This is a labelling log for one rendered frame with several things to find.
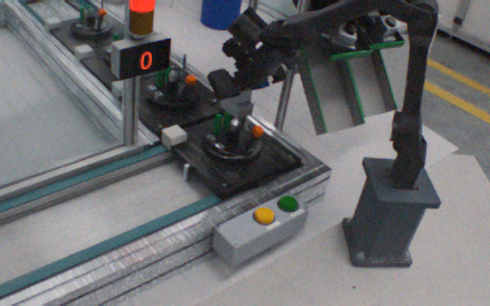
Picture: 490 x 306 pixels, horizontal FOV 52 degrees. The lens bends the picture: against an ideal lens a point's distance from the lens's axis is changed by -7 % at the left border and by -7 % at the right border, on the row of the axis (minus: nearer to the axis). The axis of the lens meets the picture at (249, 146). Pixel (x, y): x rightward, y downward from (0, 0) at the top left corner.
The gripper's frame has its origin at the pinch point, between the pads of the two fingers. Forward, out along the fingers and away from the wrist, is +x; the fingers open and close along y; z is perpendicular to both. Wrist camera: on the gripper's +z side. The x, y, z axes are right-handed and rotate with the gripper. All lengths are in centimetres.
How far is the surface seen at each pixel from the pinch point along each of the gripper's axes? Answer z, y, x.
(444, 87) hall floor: -5, -289, 136
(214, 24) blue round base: 46, -54, 64
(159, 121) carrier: 4.1, 8.9, 22.7
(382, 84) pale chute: -10.5, -48.4, 1.9
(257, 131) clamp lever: -10.9, 0.7, -0.2
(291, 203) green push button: -28.3, 1.4, -0.5
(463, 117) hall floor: -32, -262, 116
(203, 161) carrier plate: -10.9, 8.7, 12.0
